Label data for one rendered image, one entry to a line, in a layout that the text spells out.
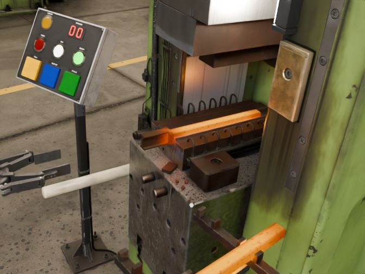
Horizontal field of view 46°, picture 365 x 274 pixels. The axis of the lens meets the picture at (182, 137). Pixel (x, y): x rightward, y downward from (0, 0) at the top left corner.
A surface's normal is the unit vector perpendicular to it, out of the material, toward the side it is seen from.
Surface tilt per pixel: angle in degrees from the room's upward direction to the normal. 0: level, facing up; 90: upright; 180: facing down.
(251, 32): 90
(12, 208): 0
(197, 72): 90
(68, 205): 0
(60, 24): 60
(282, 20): 90
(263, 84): 90
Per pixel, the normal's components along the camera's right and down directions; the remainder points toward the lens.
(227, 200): 0.52, 0.47
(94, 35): -0.43, -0.09
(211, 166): 0.07, -0.86
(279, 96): -0.85, 0.22
